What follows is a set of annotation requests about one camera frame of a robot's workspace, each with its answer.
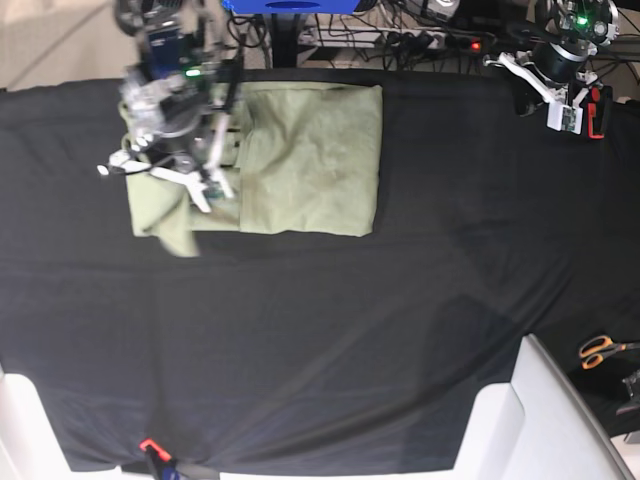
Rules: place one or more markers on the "orange handled scissors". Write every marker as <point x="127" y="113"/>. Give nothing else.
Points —
<point x="595" y="351"/>

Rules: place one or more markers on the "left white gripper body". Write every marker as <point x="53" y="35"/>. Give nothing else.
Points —
<point x="559" y="78"/>

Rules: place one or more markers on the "blue plastic box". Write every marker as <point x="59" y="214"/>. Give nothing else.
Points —
<point x="249" y="7"/>

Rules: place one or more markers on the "white plastic bin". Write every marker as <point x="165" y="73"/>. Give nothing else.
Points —
<point x="536" y="426"/>

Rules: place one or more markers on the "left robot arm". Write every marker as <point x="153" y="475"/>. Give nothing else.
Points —
<point x="582" y="28"/>

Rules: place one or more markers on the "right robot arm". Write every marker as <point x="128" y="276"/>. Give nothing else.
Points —
<point x="177" y="100"/>

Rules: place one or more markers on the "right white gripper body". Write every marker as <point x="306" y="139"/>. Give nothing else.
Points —
<point x="201" y="177"/>

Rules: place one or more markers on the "red clamp right edge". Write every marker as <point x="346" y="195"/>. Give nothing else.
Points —
<point x="598" y="111"/>

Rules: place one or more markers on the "red clamp front edge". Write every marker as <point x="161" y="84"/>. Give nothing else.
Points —
<point x="149" y="446"/>

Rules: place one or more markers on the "green T-shirt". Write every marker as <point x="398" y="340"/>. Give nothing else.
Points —
<point x="300" y="156"/>

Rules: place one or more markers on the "red clamp edge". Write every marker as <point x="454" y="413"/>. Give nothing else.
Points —
<point x="598" y="111"/>
<point x="149" y="446"/>

